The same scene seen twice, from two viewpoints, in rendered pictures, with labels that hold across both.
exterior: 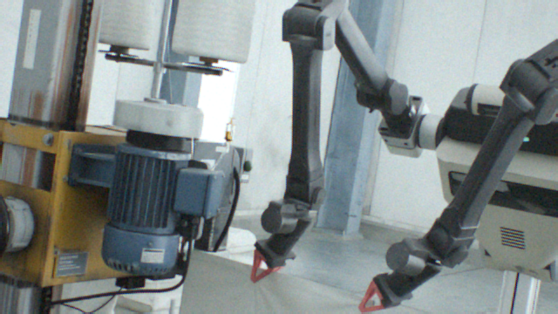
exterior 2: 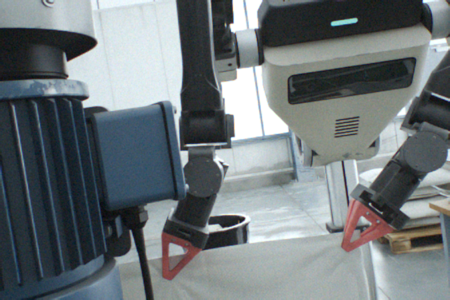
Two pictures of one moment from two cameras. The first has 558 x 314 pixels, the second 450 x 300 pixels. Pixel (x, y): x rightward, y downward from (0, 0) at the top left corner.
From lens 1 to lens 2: 1.45 m
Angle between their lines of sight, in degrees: 33
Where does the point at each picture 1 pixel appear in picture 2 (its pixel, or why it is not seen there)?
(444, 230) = (436, 103)
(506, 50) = not seen: hidden behind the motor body
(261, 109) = not seen: outside the picture
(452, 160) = (293, 63)
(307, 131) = (209, 29)
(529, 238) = (363, 120)
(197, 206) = (159, 179)
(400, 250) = (426, 142)
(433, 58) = not seen: hidden behind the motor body
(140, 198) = (31, 208)
